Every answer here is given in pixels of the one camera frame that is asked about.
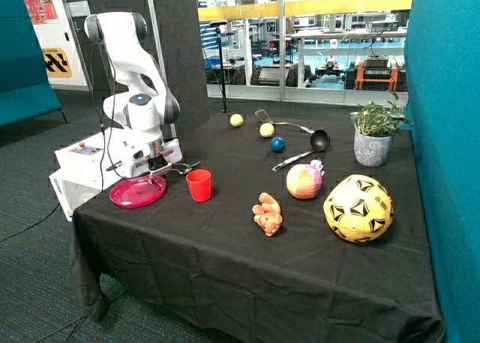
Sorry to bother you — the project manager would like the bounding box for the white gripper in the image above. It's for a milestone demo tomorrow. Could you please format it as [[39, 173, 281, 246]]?
[[121, 138, 183, 181]]

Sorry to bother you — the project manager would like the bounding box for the pink plastic plate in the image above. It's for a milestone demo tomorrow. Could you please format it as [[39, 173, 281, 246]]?
[[109, 176, 167, 209]]

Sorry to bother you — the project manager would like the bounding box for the red plastic cup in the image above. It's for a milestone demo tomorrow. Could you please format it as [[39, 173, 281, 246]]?
[[186, 169, 212, 203]]

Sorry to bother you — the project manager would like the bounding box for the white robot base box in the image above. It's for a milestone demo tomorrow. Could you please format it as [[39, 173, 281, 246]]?
[[48, 127, 166, 222]]

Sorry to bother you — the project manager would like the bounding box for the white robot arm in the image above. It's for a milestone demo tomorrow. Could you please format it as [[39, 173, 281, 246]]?
[[85, 12, 182, 179]]

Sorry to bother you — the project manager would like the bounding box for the silver spoon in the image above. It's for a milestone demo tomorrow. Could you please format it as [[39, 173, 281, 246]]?
[[172, 167, 193, 175]]

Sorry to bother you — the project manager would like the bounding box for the black marker pen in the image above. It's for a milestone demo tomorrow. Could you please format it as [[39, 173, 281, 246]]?
[[106, 161, 122, 171]]

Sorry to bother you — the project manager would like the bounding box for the yellow ball far left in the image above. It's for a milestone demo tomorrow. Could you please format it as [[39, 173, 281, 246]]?
[[229, 113, 244, 128]]

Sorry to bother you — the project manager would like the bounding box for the yellow ball middle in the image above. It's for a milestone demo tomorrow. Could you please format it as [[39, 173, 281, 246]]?
[[259, 123, 275, 139]]

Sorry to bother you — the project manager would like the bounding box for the black slotted spatula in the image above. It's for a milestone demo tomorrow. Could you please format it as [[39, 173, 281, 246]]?
[[253, 109, 315, 134]]

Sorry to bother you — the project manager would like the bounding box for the orange plush toy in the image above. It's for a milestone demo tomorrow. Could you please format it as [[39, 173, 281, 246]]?
[[252, 192, 283, 236]]

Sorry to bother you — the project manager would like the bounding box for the blue ball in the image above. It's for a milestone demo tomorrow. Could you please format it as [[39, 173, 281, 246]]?
[[270, 137, 286, 153]]

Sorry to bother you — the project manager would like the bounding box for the black tablecloth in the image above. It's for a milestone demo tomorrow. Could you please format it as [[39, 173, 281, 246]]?
[[68, 115, 446, 342]]

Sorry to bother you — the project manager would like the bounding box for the yellow black sign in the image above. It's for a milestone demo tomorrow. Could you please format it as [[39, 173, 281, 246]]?
[[42, 47, 72, 79]]

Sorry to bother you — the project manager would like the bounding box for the teal sofa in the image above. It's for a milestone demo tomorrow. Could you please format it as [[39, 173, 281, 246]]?
[[1, 0, 62, 127]]

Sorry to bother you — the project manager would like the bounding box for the pastel plush ball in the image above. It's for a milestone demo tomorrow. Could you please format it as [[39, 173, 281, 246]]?
[[286, 164, 324, 200]]

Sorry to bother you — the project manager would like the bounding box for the black ladle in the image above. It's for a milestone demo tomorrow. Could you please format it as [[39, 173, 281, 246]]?
[[271, 129, 332, 173]]

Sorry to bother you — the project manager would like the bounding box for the yellow black soccer ball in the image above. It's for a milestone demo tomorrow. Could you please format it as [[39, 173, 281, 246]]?
[[323, 174, 394, 243]]

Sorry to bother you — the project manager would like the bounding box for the grey patterned plant pot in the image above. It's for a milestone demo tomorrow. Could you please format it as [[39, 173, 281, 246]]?
[[354, 131, 394, 167]]

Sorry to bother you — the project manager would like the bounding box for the green potted plant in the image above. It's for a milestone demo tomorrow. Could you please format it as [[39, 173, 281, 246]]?
[[350, 92, 414, 137]]

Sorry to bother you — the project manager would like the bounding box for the teal partition panel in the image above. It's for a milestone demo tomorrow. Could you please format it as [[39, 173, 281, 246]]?
[[405, 0, 479, 342]]

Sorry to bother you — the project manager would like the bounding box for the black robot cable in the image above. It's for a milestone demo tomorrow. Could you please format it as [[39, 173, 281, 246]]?
[[89, 38, 127, 194]]

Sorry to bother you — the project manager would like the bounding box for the black floor cable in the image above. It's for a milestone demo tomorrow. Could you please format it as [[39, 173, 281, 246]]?
[[0, 203, 61, 243]]

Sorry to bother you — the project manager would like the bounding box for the black camera stand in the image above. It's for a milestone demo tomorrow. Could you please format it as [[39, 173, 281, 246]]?
[[209, 20, 229, 113]]

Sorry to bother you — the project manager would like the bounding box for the red wall poster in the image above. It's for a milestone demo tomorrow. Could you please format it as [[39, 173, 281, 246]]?
[[23, 0, 59, 25]]

